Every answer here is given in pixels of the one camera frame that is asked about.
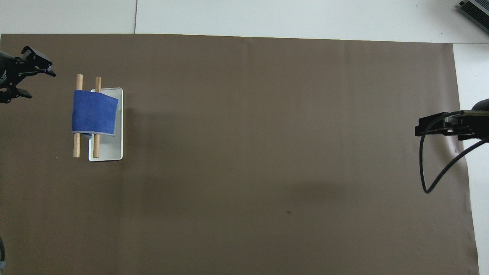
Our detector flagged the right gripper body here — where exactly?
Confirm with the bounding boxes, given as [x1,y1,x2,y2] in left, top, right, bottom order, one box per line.
[468,99,489,139]

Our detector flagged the blue towel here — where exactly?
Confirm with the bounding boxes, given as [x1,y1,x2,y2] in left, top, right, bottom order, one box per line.
[71,90,119,139]

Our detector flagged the grey ribbed metal box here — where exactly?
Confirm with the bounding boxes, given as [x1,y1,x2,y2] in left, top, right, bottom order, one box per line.
[458,0,489,36]

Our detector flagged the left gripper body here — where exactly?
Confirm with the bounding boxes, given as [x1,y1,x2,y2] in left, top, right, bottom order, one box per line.
[0,50,18,90]

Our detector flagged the black cable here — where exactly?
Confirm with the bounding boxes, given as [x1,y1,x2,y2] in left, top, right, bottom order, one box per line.
[419,112,489,194]

